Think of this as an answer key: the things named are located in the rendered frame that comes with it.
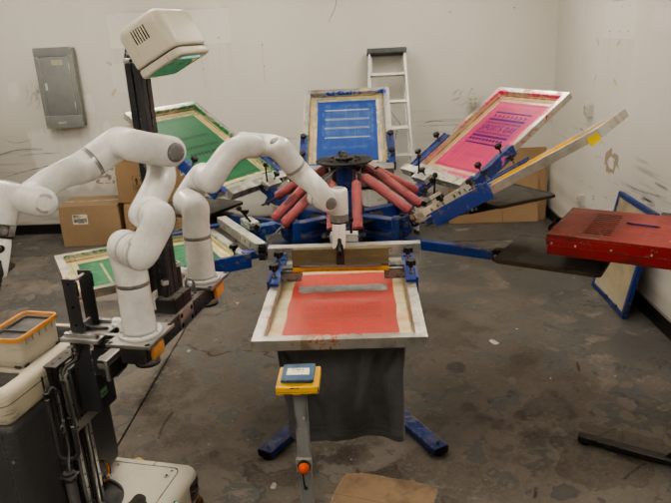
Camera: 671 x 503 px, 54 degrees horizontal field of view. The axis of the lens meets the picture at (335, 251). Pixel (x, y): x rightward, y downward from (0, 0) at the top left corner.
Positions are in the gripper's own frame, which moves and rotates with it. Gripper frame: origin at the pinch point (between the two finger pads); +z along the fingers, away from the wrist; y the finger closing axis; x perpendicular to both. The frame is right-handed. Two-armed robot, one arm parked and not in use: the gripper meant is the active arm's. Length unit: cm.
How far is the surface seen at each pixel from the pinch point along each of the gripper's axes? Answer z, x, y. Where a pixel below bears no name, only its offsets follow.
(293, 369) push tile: 13, -13, 66
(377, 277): 13.8, 14.9, -13.2
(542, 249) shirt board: 14, 92, -45
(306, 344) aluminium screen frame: 13, -11, 50
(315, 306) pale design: 14.2, -9.9, 15.2
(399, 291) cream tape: 13.8, 23.2, 2.9
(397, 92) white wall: -26, 46, -423
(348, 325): 14.1, 3.4, 32.8
